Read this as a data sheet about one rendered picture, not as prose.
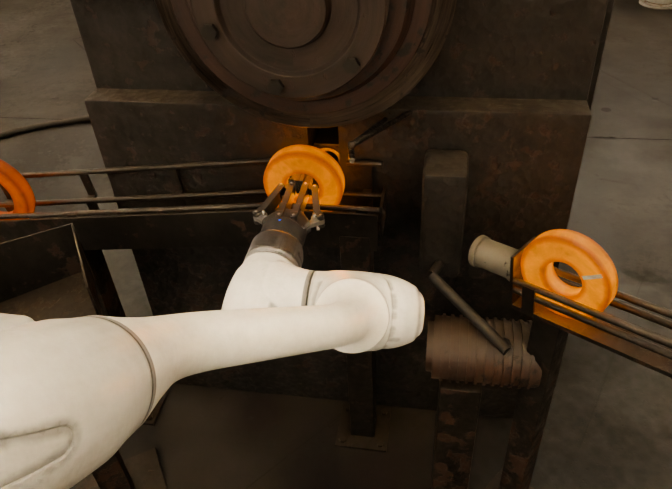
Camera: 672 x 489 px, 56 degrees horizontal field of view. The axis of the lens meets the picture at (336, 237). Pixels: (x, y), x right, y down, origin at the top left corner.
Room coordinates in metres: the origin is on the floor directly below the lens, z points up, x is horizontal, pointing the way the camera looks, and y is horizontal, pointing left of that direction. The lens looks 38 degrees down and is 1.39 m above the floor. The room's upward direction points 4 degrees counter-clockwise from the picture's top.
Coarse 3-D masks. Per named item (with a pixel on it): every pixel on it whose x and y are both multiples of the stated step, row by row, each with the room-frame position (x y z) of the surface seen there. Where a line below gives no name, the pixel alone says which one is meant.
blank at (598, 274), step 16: (544, 240) 0.77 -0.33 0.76; (560, 240) 0.75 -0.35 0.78; (576, 240) 0.74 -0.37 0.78; (592, 240) 0.74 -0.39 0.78; (528, 256) 0.78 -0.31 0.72; (544, 256) 0.76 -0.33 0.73; (560, 256) 0.74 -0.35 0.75; (576, 256) 0.73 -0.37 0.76; (592, 256) 0.71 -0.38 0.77; (608, 256) 0.72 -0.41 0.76; (528, 272) 0.78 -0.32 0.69; (544, 272) 0.76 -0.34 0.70; (592, 272) 0.71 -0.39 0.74; (608, 272) 0.70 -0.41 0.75; (544, 288) 0.76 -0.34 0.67; (560, 288) 0.75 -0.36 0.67; (576, 288) 0.74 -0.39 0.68; (592, 288) 0.70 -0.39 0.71; (608, 288) 0.69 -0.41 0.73; (560, 304) 0.73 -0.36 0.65; (592, 304) 0.70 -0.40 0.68; (608, 304) 0.69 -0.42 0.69
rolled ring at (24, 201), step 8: (0, 160) 1.15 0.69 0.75; (0, 168) 1.13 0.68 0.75; (8, 168) 1.14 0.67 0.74; (0, 176) 1.12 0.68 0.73; (8, 176) 1.12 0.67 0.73; (16, 176) 1.14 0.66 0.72; (8, 184) 1.12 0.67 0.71; (16, 184) 1.12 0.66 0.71; (24, 184) 1.14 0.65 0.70; (8, 192) 1.12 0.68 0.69; (16, 192) 1.12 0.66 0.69; (24, 192) 1.12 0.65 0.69; (32, 192) 1.14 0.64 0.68; (16, 200) 1.12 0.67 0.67; (24, 200) 1.12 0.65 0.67; (32, 200) 1.14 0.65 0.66; (16, 208) 1.12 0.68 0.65; (24, 208) 1.12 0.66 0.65; (32, 208) 1.14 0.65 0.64
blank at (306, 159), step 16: (272, 160) 1.00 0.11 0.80; (288, 160) 0.99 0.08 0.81; (304, 160) 0.98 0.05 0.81; (320, 160) 0.98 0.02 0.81; (272, 176) 1.00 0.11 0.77; (288, 176) 0.99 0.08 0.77; (320, 176) 0.98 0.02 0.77; (336, 176) 0.97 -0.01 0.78; (320, 192) 0.98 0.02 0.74; (336, 192) 0.97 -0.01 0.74
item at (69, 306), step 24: (24, 240) 0.92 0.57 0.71; (48, 240) 0.94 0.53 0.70; (72, 240) 0.95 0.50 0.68; (0, 264) 0.90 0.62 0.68; (24, 264) 0.92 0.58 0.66; (48, 264) 0.93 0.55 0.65; (72, 264) 0.95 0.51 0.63; (0, 288) 0.89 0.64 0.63; (24, 288) 0.91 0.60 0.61; (48, 288) 0.91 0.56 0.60; (72, 288) 0.90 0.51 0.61; (0, 312) 0.86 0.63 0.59; (24, 312) 0.85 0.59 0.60; (48, 312) 0.85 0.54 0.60; (72, 312) 0.84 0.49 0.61; (96, 312) 0.77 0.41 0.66; (120, 456) 0.85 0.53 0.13; (144, 456) 0.93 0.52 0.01; (96, 480) 0.78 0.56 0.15; (120, 480) 0.80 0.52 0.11; (144, 480) 0.86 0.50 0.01
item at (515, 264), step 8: (520, 248) 0.80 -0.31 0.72; (512, 256) 0.78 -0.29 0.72; (520, 256) 0.79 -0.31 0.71; (512, 264) 0.78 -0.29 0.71; (520, 264) 0.79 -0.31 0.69; (512, 272) 0.78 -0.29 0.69; (520, 272) 0.79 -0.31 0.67; (512, 280) 0.78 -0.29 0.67; (512, 288) 0.78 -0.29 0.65; (520, 288) 0.79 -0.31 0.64; (512, 296) 0.77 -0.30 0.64
